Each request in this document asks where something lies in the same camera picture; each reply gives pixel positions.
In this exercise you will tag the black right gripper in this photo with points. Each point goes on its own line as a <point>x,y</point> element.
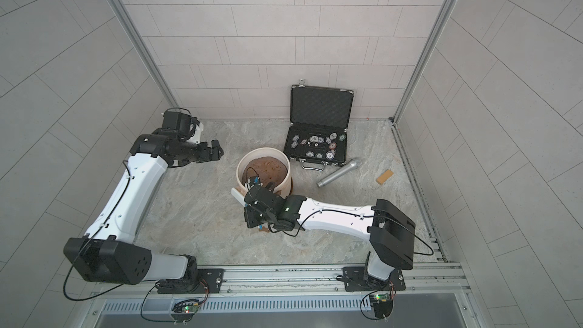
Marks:
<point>252,219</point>

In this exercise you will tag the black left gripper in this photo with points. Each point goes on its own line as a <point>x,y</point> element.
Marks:
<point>211,150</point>

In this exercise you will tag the blue handled scrub brush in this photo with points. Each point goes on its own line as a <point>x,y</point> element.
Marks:
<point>239,194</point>

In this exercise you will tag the white ceramic pot with mud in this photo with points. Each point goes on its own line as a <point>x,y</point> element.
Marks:
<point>270,165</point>

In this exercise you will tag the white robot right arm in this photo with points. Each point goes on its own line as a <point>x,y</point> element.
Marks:
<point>390,232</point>

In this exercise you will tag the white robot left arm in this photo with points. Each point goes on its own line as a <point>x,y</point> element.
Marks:
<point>107,251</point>

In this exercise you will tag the silver microphone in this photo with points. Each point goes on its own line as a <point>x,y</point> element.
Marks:
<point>344,170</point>

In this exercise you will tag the black poker chip case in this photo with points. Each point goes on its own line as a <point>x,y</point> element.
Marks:
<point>319,118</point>

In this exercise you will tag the tan wooden block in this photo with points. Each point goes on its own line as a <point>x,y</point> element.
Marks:
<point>383,178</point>

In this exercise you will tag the left circuit board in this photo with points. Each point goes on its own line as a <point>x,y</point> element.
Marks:
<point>185,310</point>

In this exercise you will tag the circuit board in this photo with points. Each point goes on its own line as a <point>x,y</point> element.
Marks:
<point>185,310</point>
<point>381,305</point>

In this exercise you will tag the right circuit board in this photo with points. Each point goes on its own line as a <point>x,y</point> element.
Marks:
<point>381,305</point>

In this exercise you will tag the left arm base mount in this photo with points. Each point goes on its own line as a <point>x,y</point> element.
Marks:
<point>195,280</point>

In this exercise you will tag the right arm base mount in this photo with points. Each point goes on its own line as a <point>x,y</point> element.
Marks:
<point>371,279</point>

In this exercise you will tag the aluminium front rail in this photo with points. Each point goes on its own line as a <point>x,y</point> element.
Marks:
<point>330,280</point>

